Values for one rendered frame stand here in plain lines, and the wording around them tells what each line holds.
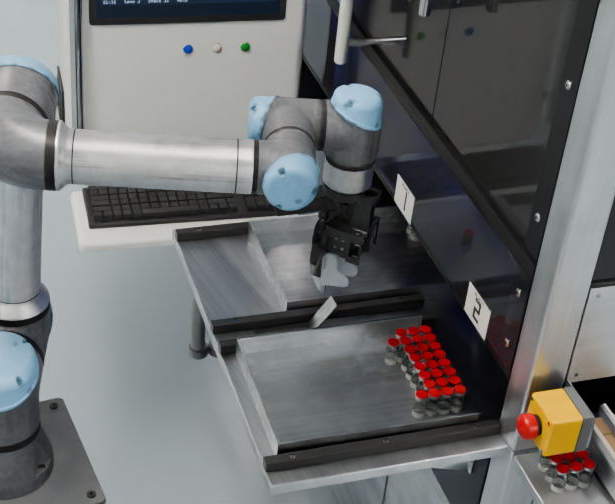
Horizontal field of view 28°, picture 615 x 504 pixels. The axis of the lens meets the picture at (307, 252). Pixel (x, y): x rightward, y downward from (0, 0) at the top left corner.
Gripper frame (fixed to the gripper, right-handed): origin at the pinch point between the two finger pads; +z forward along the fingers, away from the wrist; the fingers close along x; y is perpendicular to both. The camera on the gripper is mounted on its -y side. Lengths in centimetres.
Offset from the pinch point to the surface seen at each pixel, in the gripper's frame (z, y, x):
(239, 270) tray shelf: 19.4, -23.8, 19.9
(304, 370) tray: 19.1, -0.8, 0.5
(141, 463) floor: 108, -57, 43
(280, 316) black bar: 17.3, -10.0, 9.3
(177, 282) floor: 107, -87, 112
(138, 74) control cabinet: 2, -63, 46
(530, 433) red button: 6.8, 39.5, -7.4
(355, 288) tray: 18.8, -2.7, 26.3
